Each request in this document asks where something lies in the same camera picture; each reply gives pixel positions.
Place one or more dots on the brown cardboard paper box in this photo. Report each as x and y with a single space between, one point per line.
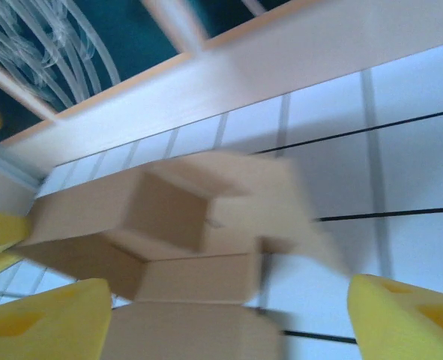
168 210

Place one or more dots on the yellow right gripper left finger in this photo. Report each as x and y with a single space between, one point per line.
45 326

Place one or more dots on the teal wall panel yellow oval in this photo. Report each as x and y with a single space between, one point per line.
15 108

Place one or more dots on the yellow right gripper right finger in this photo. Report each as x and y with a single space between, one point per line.
404 326

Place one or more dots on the aluminium frame post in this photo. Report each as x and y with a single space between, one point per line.
3 165

